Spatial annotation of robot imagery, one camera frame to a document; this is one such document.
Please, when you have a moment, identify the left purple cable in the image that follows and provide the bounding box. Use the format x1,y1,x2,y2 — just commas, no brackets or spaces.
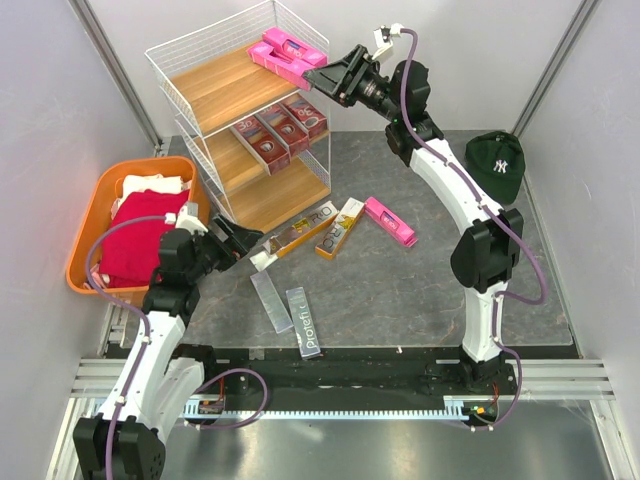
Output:
85,213,176,480

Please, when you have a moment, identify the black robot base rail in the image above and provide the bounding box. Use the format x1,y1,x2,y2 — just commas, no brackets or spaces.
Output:
173,344,516,410

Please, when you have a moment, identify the orange silver R&O toothpaste box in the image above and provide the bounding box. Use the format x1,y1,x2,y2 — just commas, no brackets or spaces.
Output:
315,198,365,259

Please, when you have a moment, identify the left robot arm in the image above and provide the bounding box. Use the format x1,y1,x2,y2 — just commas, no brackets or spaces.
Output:
73,211,263,479

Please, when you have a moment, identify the dark green NY cap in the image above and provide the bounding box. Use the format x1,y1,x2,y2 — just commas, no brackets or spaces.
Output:
465,131,526,205

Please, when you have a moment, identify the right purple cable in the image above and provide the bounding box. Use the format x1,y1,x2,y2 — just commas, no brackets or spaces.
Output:
399,28,547,351

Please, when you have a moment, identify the silver grey toothpaste box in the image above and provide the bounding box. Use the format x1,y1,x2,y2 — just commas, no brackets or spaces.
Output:
250,270,293,334

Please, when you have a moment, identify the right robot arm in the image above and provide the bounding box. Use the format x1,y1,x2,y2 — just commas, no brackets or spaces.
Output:
303,45,523,394

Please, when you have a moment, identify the white folded cloth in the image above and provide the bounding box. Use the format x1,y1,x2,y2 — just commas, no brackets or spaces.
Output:
111,174,192,218

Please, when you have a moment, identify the pink toothpaste box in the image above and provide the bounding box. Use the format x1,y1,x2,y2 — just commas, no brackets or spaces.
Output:
262,27,328,68
247,41,312,91
365,197,417,248

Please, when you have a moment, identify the white wire wooden shelf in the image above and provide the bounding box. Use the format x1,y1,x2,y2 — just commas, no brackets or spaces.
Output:
145,1,331,232

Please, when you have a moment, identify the torn silver R&O toothpaste box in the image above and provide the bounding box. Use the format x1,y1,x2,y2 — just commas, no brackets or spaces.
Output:
250,201,338,272

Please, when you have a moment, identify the red 3D toothpaste box floor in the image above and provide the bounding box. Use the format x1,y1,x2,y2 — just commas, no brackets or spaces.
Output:
230,116,290,176

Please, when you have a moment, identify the purple cable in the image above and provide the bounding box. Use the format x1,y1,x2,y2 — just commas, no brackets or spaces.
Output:
85,213,176,480
399,28,547,351

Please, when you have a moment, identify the silver Protefix toothpaste box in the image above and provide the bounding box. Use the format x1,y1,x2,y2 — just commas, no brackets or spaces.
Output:
286,287,321,360

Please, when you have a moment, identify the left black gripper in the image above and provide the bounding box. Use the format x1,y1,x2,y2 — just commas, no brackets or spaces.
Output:
186,214,263,283

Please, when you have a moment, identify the red folded cloth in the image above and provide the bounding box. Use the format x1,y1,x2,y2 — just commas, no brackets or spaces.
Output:
98,190,189,288

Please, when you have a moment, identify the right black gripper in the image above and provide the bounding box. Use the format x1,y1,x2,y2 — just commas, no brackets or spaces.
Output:
302,44,401,123

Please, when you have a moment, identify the orange plastic tub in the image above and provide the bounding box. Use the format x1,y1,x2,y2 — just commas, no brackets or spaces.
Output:
66,156,211,296

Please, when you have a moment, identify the red 3D box on shelf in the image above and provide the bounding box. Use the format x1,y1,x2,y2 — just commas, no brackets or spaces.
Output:
280,93,328,140

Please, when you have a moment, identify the red 3D toothpaste box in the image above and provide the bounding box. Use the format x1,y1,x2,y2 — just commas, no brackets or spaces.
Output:
257,104,309,157

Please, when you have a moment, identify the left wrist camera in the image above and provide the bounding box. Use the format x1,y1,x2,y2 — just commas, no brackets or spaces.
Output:
164,202,208,235

